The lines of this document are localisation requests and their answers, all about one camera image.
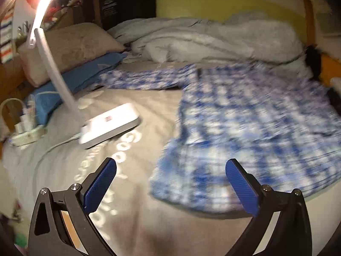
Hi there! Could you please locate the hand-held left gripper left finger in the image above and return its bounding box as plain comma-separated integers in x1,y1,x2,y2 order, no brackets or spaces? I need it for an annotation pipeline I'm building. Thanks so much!
27,157,118,256

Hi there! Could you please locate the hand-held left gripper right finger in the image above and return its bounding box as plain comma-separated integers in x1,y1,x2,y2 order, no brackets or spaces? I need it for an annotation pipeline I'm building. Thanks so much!
225,158,313,256

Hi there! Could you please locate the blue plaid shirt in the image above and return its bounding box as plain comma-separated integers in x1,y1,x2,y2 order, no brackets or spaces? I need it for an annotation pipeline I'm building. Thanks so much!
100,61,341,215

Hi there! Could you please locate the white desk lamp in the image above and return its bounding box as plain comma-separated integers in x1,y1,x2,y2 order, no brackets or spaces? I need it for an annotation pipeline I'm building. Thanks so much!
27,0,142,150

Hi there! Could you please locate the white power strip with plugs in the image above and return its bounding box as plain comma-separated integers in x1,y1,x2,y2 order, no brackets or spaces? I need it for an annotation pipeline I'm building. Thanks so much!
11,99,47,147

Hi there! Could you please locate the grey printed bed sheet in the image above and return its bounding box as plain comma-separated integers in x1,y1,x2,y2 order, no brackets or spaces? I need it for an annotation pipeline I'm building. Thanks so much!
0,59,341,256

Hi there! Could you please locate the blue pillow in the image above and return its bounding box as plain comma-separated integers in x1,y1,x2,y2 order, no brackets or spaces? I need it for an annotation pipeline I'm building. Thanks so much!
28,52,128,124

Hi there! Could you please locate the beige pillow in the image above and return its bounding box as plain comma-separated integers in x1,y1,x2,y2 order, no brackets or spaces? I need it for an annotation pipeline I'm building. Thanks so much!
17,23,127,87

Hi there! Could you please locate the dark cloth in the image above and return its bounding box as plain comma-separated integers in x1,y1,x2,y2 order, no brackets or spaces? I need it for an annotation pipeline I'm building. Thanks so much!
305,45,323,80

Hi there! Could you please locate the light grey duvet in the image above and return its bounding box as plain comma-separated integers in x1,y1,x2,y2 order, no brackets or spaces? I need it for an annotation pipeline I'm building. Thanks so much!
108,12,307,64

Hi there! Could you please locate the striped cloth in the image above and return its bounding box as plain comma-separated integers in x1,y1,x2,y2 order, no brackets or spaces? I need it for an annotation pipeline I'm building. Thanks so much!
0,8,15,64

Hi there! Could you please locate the black hanging bag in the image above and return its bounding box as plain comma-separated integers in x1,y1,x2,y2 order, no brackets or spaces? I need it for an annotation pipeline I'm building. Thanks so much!
98,0,156,31

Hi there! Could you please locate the white lamp cable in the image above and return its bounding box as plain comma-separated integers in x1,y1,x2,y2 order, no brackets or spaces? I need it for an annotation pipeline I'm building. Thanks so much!
35,135,83,166

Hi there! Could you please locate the wooden bed frame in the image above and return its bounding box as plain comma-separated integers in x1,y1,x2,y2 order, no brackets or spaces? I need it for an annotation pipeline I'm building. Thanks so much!
300,0,341,86

